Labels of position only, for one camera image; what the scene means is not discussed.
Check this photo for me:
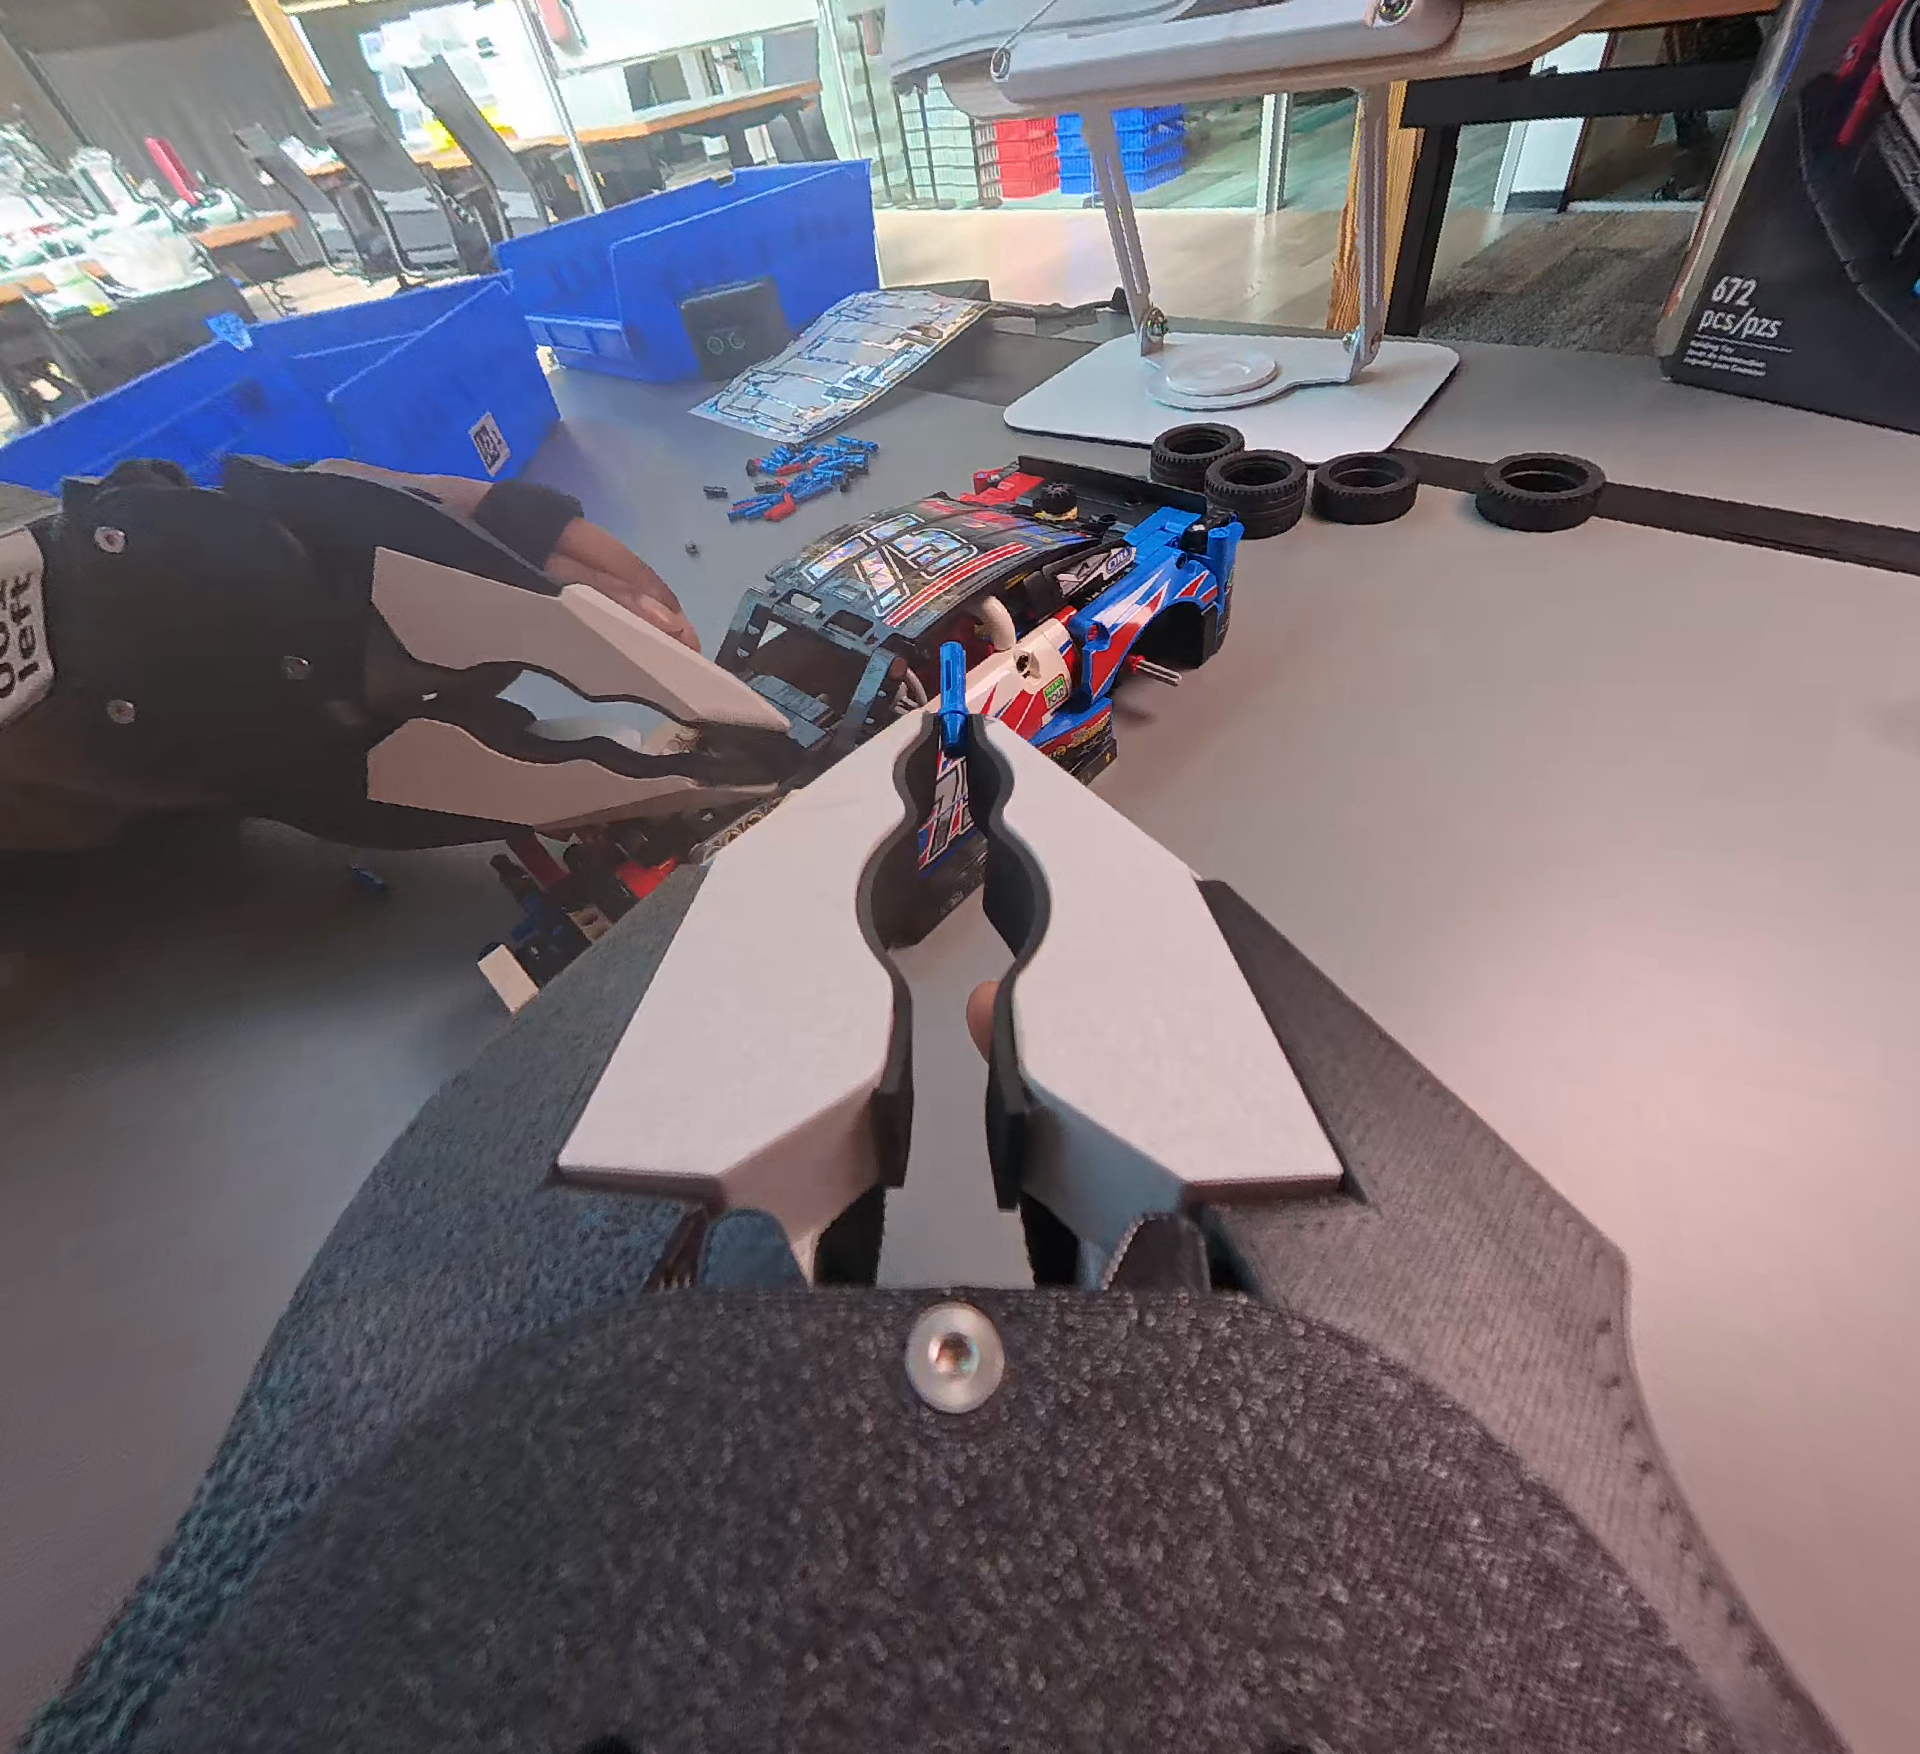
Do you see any toy brick race car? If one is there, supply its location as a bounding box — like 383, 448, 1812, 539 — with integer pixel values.
479, 463, 1244, 1012

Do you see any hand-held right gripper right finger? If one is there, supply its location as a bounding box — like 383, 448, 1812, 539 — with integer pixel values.
966, 717, 1342, 1289

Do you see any grey desk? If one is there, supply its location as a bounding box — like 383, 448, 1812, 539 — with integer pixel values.
0, 337, 1920, 1754

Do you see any pile of blue red pins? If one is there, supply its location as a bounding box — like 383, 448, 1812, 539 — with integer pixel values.
725, 433, 880, 526

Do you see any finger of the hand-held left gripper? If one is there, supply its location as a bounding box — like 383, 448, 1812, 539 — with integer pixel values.
362, 717, 788, 833
362, 547, 797, 740

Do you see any black rubber toy tyre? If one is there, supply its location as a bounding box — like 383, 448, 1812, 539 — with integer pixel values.
1475, 451, 1608, 535
1150, 421, 1246, 497
1203, 450, 1311, 540
1312, 450, 1421, 526

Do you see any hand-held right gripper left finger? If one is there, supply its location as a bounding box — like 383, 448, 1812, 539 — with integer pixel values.
558, 711, 948, 1282

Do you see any shiny sticker sheet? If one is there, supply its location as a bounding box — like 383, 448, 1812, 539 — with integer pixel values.
690, 290, 991, 436

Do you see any white book stand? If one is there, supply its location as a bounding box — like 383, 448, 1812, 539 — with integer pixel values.
885, 0, 1651, 466

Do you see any large blue plastic bin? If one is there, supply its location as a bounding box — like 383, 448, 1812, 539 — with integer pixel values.
0, 272, 560, 497

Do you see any small black device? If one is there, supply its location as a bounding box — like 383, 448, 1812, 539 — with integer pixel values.
677, 276, 788, 379

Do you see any stack of blue bins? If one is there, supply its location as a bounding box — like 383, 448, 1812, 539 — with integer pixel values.
1055, 105, 1188, 195

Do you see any toy car set box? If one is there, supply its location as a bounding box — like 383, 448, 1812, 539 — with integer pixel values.
1657, 0, 1920, 436

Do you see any black office chair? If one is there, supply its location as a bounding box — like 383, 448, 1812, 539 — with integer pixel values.
401, 56, 555, 242
306, 93, 452, 287

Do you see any person's left hand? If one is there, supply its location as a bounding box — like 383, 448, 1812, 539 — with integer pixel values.
544, 528, 702, 654

